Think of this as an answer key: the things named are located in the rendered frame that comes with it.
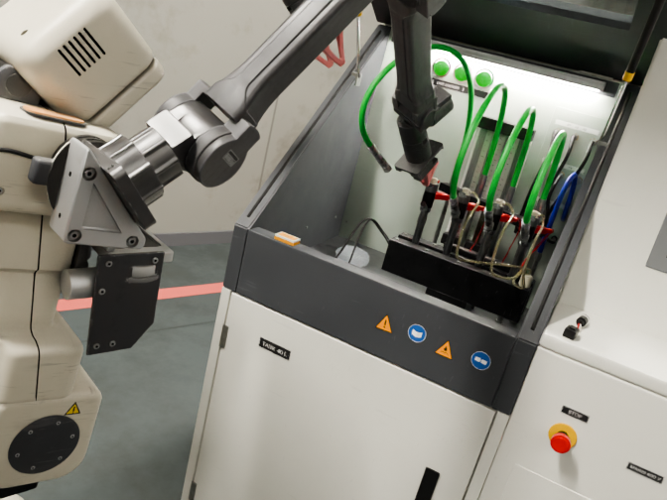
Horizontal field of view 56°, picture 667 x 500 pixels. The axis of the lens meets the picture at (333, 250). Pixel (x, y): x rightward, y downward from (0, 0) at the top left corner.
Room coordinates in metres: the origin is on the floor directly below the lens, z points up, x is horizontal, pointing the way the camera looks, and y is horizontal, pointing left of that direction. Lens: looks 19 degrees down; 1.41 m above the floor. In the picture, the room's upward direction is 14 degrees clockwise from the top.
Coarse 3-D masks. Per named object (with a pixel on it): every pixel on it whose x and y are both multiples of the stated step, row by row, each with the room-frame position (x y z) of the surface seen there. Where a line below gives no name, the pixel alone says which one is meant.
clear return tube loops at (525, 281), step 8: (472, 192) 1.42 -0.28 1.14; (512, 208) 1.38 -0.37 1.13; (512, 216) 1.35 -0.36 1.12; (544, 216) 1.36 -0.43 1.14; (464, 224) 1.32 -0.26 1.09; (544, 224) 1.34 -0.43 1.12; (536, 240) 1.27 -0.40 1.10; (496, 248) 1.28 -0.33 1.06; (456, 256) 1.31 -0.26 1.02; (528, 256) 1.25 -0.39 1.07; (488, 264) 1.33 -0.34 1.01; (496, 264) 1.33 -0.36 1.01; (504, 264) 1.33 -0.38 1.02; (520, 272) 1.31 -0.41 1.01; (512, 280) 1.29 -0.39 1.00; (520, 280) 1.33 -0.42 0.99; (528, 280) 1.32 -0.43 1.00; (520, 288) 1.26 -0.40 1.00
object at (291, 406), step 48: (240, 336) 1.32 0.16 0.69; (288, 336) 1.27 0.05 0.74; (240, 384) 1.31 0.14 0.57; (288, 384) 1.26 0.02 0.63; (336, 384) 1.22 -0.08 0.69; (384, 384) 1.18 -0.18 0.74; (432, 384) 1.15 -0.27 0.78; (240, 432) 1.30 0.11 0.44; (288, 432) 1.25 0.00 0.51; (336, 432) 1.21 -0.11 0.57; (384, 432) 1.17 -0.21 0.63; (432, 432) 1.14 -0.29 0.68; (480, 432) 1.10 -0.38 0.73; (240, 480) 1.29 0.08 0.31; (288, 480) 1.24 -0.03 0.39; (336, 480) 1.20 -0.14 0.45; (384, 480) 1.16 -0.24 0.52; (432, 480) 1.12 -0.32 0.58
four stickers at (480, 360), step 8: (384, 312) 1.20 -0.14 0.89; (376, 320) 1.20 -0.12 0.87; (384, 320) 1.20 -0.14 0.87; (392, 320) 1.19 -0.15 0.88; (384, 328) 1.20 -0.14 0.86; (392, 328) 1.19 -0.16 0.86; (408, 328) 1.18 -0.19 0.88; (416, 328) 1.17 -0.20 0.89; (424, 328) 1.17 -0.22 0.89; (408, 336) 1.18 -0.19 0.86; (416, 336) 1.17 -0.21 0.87; (424, 336) 1.16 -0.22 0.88; (440, 336) 1.15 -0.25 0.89; (440, 344) 1.15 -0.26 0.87; (448, 344) 1.15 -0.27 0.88; (456, 344) 1.14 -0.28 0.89; (440, 352) 1.15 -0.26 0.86; (448, 352) 1.14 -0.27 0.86; (472, 352) 1.13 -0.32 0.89; (480, 352) 1.12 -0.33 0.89; (472, 360) 1.12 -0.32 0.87; (480, 360) 1.12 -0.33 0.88; (488, 360) 1.11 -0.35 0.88; (480, 368) 1.12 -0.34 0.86; (488, 368) 1.11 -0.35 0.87
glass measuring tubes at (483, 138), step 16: (480, 128) 1.69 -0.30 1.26; (512, 128) 1.65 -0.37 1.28; (480, 144) 1.68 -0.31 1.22; (480, 160) 1.69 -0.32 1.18; (496, 160) 1.68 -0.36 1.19; (512, 160) 1.66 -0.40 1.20; (464, 176) 1.70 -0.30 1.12; (512, 176) 1.64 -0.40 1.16; (496, 192) 1.67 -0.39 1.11; (448, 224) 1.71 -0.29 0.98; (480, 224) 1.65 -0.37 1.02; (480, 240) 1.67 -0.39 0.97; (496, 240) 1.65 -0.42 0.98
